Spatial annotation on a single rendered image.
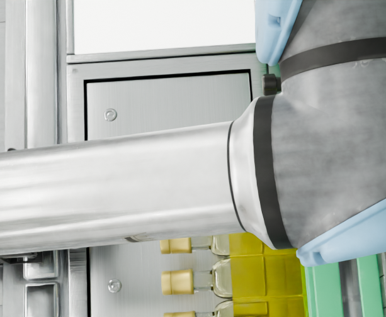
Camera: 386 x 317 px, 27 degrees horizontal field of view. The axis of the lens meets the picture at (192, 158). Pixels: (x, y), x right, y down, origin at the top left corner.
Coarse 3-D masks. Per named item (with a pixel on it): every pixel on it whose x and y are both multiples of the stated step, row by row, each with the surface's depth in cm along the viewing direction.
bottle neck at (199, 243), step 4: (196, 236) 111; (200, 236) 111; (204, 236) 111; (192, 240) 111; (196, 240) 111; (200, 240) 111; (204, 240) 111; (192, 244) 111; (196, 244) 111; (200, 244) 111; (204, 244) 111; (192, 248) 111; (196, 248) 111; (200, 248) 111; (204, 248) 111
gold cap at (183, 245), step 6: (162, 240) 111; (168, 240) 111; (174, 240) 111; (180, 240) 111; (186, 240) 110; (162, 246) 111; (168, 246) 111; (174, 246) 111; (180, 246) 111; (186, 246) 111; (162, 252) 111; (168, 252) 111; (174, 252) 111; (180, 252) 111; (186, 252) 112
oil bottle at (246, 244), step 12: (216, 240) 109; (228, 240) 109; (240, 240) 109; (252, 240) 109; (216, 252) 110; (228, 252) 109; (240, 252) 109; (252, 252) 109; (264, 252) 109; (276, 252) 109; (288, 252) 109
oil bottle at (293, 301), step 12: (228, 300) 108; (240, 300) 107; (252, 300) 107; (264, 300) 107; (276, 300) 107; (288, 300) 107; (300, 300) 107; (216, 312) 108; (228, 312) 107; (240, 312) 107; (252, 312) 107; (264, 312) 107; (276, 312) 106; (288, 312) 106; (300, 312) 106
